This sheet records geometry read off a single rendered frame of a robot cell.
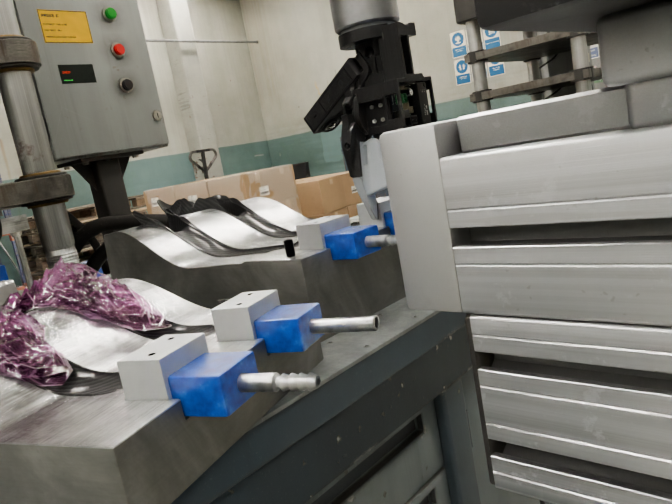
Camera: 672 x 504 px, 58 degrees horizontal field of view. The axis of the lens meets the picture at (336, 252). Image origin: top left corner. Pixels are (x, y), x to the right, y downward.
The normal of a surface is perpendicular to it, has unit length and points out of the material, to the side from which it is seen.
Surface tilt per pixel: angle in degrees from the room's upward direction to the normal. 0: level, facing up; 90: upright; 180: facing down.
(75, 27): 90
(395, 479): 90
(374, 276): 90
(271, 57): 90
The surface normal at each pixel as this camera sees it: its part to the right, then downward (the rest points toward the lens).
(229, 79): 0.76, -0.03
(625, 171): -0.68, 0.25
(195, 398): -0.39, 0.22
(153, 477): 0.91, -0.10
